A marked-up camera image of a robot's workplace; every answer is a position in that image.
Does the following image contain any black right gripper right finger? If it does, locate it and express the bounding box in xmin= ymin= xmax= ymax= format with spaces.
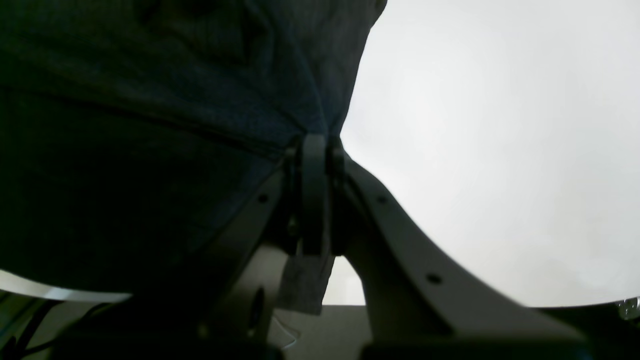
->
xmin=326 ymin=137 xmax=591 ymax=360

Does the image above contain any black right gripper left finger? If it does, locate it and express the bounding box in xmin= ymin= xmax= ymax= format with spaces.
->
xmin=50 ymin=134 xmax=329 ymax=360

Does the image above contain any black t-shirt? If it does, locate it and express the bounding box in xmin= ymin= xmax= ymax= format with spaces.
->
xmin=0 ymin=0 xmax=387 ymax=293

